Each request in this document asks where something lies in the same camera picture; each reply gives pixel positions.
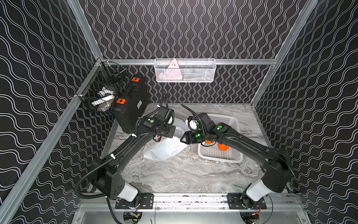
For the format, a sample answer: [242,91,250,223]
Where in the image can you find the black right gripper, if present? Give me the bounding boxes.
[178,129,208,145]

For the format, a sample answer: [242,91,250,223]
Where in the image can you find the white printed plastic bag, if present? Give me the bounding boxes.
[142,118,190,161]

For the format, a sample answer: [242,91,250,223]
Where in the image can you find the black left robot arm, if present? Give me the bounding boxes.
[88,106,175,202]

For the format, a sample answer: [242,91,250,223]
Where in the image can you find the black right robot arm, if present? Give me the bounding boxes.
[180,113,292,208]

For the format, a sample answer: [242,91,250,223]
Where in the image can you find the white perforated plastic basket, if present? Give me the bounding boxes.
[198,113,243,163]

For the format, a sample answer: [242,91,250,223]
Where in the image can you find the black hard tool case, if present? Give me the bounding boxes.
[112,75,149,133]

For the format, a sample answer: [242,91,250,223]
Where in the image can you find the pink triangular card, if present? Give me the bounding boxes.
[163,59,183,81]

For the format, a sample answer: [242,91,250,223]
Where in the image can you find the clear wall-mounted tray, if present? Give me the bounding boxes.
[154,58,217,83]

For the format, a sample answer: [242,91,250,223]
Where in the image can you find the white items in wire basket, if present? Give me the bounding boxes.
[91,86,116,112]

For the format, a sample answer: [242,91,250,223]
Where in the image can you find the black wire mesh basket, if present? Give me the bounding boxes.
[77,59,128,113]

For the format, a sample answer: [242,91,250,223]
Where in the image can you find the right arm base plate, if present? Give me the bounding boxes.
[227,193,267,210]

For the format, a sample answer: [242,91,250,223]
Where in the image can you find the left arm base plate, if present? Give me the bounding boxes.
[115,193,154,210]

